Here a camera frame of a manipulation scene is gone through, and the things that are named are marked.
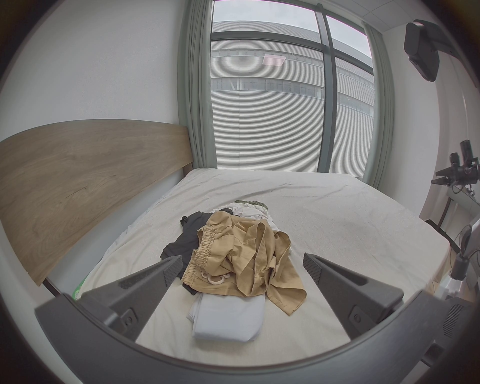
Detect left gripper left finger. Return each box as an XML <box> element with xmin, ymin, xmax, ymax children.
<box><xmin>80</xmin><ymin>256</ymin><xmax>183</xmax><ymax>343</ymax></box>

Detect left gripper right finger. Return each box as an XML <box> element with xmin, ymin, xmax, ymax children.
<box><xmin>302</xmin><ymin>253</ymin><xmax>406</xmax><ymax>343</ymax></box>

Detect tan shorts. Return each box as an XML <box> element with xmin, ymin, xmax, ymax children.
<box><xmin>182</xmin><ymin>211</ymin><xmax>307</xmax><ymax>316</ymax></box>

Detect bed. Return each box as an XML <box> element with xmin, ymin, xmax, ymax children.
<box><xmin>0</xmin><ymin>119</ymin><xmax>451</xmax><ymax>355</ymax></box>

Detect small table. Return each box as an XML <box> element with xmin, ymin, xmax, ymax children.
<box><xmin>439</xmin><ymin>187</ymin><xmax>480</xmax><ymax>231</ymax></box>

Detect black garment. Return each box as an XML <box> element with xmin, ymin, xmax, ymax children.
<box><xmin>160</xmin><ymin>211</ymin><xmax>216</xmax><ymax>297</ymax></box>

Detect bluish white garment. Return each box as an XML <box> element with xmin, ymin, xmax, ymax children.
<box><xmin>187</xmin><ymin>292</ymin><xmax>267</xmax><ymax>343</ymax></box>

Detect window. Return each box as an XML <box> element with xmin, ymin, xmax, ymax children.
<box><xmin>210</xmin><ymin>0</ymin><xmax>376</xmax><ymax>179</ymax></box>

